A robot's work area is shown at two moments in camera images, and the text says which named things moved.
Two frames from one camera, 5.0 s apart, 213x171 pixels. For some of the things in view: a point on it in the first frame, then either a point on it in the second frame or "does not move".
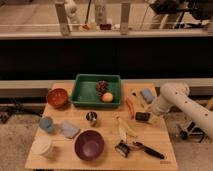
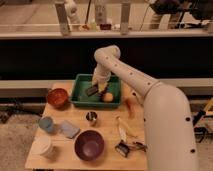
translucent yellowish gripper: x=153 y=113 → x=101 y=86
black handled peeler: x=141 y=147 does not move
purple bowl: x=89 y=145 does not move
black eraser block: x=143 y=116 → x=91 y=91
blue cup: x=46 y=123 does not move
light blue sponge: x=69 y=130 does not move
